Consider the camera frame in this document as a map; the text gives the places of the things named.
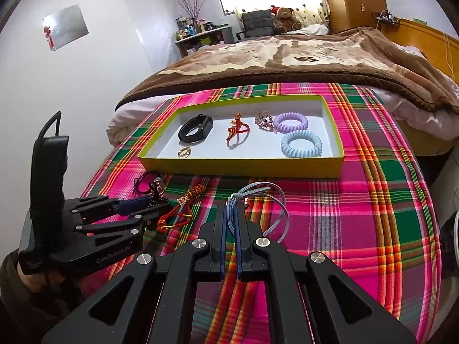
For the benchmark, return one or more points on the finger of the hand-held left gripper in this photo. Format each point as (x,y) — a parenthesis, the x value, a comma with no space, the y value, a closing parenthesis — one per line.
(143,218)
(132,202)

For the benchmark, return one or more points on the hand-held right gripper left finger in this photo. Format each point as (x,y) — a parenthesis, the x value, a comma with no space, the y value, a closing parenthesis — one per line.
(215,251)

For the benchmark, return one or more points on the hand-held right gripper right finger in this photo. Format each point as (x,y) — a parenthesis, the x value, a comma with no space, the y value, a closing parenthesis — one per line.
(247,251)

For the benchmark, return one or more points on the yellow-green cardboard box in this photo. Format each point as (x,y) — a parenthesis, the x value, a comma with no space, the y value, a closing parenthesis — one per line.
(233,168)

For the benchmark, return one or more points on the black wrist band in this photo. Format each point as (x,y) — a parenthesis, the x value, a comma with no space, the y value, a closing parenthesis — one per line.
(206,123)

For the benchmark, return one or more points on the rhinestone brooch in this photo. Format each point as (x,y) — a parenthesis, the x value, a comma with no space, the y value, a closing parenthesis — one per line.
(265,120)

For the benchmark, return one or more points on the person's left forearm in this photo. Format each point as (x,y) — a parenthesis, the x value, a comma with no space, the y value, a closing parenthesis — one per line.
(21,315)

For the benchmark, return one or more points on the person's left hand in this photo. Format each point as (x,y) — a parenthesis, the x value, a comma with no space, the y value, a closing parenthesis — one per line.
(39,283)

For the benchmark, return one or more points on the pink plaid cloth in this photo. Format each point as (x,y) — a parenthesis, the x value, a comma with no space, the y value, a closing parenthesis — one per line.
(358,222)

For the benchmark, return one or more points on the wooden desk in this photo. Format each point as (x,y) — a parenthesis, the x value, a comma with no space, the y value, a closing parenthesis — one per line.
(200,37)

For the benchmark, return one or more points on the cluster of bottles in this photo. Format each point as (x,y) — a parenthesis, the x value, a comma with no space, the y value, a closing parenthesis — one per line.
(190,27)

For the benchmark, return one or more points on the brown plush blanket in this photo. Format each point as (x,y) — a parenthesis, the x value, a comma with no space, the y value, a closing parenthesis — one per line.
(287,57)

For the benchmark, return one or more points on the bare flower branches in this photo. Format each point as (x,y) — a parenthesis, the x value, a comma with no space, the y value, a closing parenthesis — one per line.
(193,5)

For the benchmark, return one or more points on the grey padded chair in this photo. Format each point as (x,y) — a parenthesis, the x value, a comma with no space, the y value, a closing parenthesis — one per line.
(256,21)

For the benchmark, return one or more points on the small window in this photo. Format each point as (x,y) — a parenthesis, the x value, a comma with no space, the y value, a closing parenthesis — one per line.
(224,0)

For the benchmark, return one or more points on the white pillow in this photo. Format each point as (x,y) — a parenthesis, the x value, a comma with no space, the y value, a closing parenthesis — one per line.
(312,29)

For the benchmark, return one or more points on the brown teddy bear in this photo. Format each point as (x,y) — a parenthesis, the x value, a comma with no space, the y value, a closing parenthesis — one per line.
(285,19)

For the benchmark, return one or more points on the wooden wardrobe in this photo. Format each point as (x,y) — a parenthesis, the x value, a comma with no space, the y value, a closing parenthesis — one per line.
(355,0)

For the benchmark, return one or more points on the wooden headboard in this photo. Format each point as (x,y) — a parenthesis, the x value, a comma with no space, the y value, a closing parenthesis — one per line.
(423,39)

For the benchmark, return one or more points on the shiny wall sheet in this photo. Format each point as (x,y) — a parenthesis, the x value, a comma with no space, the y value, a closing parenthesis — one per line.
(66,25)

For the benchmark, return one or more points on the wall shelf with power strip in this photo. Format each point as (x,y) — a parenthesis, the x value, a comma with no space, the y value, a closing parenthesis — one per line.
(385,18)

